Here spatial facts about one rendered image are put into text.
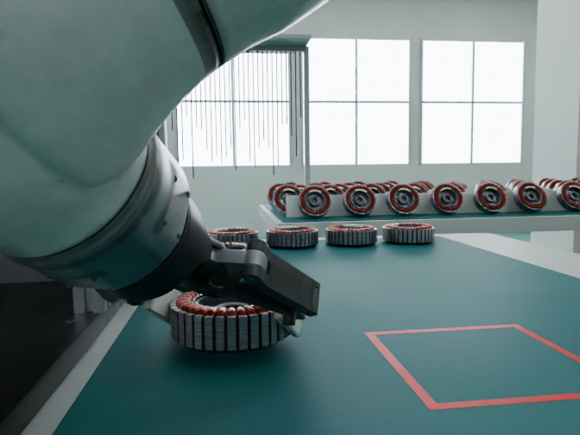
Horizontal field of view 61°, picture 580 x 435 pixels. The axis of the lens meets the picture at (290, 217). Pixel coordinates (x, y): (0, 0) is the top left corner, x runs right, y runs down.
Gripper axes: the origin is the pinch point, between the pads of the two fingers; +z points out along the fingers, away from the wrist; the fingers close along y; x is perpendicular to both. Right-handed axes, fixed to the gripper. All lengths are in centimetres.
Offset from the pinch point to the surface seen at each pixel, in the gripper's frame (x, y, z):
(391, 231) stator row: 33, 12, 56
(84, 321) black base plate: -2.3, -13.9, -1.4
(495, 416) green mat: -7.1, 21.4, -6.8
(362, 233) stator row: 30, 7, 52
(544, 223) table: 65, 60, 120
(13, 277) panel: 4.6, -33.8, 9.8
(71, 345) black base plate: -5.2, -11.0, -6.2
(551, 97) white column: 242, 117, 284
